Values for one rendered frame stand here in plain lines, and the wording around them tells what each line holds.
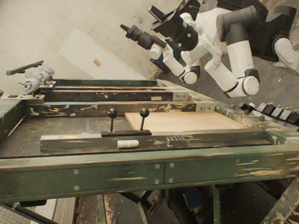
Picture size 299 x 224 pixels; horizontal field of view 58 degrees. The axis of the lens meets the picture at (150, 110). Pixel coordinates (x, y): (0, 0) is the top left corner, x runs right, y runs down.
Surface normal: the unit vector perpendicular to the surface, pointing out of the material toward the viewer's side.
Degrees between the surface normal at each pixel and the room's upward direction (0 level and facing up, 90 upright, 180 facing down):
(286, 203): 0
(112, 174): 90
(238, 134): 90
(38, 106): 90
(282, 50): 90
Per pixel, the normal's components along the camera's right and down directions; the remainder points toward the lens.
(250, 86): 0.43, -0.06
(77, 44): 0.18, 0.29
